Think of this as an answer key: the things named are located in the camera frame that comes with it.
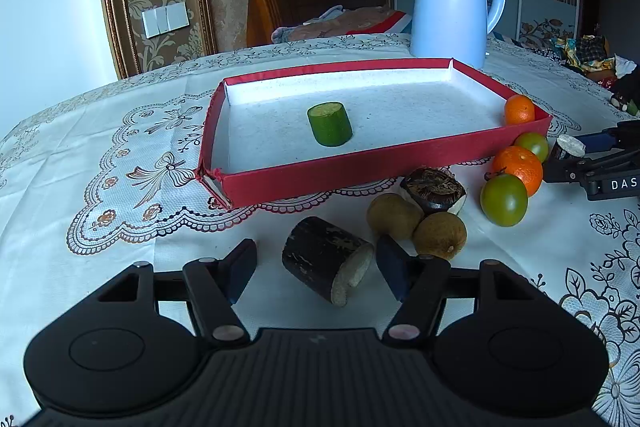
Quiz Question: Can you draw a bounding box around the large green round fruit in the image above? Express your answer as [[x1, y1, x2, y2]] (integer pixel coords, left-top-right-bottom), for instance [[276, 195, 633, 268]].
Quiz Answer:
[[480, 173, 529, 228]]

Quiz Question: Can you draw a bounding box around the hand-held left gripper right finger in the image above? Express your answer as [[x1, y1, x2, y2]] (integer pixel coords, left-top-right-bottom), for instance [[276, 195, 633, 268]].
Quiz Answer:
[[376, 235, 545, 349]]

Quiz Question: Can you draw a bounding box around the green cucumber piece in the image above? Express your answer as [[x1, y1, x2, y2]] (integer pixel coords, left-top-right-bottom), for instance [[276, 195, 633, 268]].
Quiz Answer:
[[307, 102, 353, 148]]

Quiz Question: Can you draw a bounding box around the red shallow cardboard tray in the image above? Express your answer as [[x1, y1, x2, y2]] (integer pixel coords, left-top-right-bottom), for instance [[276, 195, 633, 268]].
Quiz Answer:
[[196, 57, 554, 210]]

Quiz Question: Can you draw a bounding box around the light blue electric kettle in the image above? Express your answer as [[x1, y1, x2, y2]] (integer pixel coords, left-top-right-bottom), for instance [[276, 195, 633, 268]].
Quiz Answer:
[[410, 0, 507, 70]]

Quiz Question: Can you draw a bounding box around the orange mandarin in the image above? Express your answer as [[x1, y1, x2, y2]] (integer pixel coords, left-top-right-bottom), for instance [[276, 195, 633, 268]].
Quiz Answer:
[[504, 94, 536, 126], [490, 146, 544, 198]]

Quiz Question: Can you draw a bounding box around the small green round fruit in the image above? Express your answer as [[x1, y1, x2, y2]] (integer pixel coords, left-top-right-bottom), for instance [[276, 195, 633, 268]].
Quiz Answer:
[[514, 132, 550, 162]]

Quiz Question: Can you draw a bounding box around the white lace patterned tablecloth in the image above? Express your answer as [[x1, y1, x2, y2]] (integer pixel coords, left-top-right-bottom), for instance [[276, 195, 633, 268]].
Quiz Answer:
[[0, 32, 640, 427]]

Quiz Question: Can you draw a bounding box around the short dark sugarcane piece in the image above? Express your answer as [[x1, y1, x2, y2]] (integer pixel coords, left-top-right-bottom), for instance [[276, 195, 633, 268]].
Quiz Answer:
[[549, 134, 587, 164]]

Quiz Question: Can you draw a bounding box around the knotted dark sugarcane piece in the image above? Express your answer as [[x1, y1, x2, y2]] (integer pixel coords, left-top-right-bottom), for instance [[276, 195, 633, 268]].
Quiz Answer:
[[399, 167, 467, 215]]

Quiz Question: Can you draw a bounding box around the scuffed black sugarcane piece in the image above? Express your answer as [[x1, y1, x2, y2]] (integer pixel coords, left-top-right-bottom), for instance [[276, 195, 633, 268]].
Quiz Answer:
[[281, 216, 375, 308]]

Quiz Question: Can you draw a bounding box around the pile of colourful clothes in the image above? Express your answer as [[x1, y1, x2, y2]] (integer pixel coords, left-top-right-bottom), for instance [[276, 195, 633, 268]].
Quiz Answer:
[[545, 34, 640, 82]]

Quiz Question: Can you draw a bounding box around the folded cloth on chair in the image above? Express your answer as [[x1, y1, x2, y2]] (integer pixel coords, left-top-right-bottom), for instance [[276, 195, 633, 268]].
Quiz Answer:
[[271, 5, 413, 44]]

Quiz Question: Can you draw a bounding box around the white wall light switch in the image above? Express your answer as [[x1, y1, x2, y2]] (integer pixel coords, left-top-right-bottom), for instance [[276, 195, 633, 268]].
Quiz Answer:
[[141, 3, 191, 39]]

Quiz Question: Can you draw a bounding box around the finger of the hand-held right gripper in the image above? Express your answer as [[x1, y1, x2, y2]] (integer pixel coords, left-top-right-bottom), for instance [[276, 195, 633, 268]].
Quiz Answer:
[[571, 121, 640, 155], [542, 147, 640, 184]]

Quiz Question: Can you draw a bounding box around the brown kiwi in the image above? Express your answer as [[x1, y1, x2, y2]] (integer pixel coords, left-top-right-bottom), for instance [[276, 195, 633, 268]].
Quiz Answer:
[[366, 193, 425, 242], [412, 212, 468, 262]]

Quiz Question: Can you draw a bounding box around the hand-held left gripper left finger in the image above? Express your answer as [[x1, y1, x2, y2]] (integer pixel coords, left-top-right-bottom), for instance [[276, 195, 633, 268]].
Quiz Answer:
[[94, 238, 258, 349]]

